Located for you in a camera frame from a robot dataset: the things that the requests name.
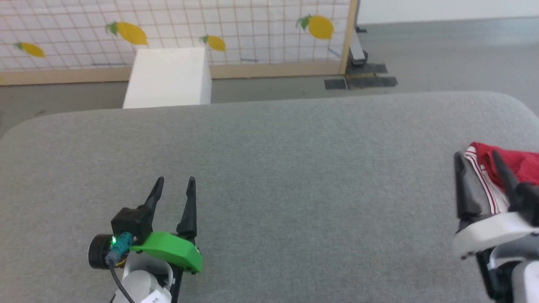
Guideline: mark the white box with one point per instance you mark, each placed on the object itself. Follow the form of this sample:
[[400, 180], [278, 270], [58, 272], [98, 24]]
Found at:
[[168, 78]]

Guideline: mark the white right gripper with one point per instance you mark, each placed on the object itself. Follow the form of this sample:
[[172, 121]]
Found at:
[[488, 231]]

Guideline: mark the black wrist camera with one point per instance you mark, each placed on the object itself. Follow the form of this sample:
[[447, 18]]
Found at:
[[529, 204], [132, 223]]

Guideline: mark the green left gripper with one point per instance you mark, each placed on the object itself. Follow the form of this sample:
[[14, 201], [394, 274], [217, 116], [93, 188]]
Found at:
[[172, 250]]

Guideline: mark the red white striped shirt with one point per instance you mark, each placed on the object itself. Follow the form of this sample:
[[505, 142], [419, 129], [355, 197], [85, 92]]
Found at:
[[518, 162]]

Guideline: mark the lemon print wood-framed screen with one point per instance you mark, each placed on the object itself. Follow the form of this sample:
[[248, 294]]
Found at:
[[252, 29]]

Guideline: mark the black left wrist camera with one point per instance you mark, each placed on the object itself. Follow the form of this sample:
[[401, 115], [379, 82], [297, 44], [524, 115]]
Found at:
[[132, 223]]

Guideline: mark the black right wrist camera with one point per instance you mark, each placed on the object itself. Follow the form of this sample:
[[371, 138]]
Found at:
[[529, 204]]

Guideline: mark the grey metal screen foot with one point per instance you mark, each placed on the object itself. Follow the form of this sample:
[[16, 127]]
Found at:
[[356, 50]]

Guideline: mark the black tape patch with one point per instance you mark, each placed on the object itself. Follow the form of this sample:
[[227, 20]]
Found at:
[[335, 83], [372, 82], [366, 68]]

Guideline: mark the grey fabric sofa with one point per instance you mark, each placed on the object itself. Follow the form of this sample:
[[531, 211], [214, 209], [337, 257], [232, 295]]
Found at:
[[273, 168]]

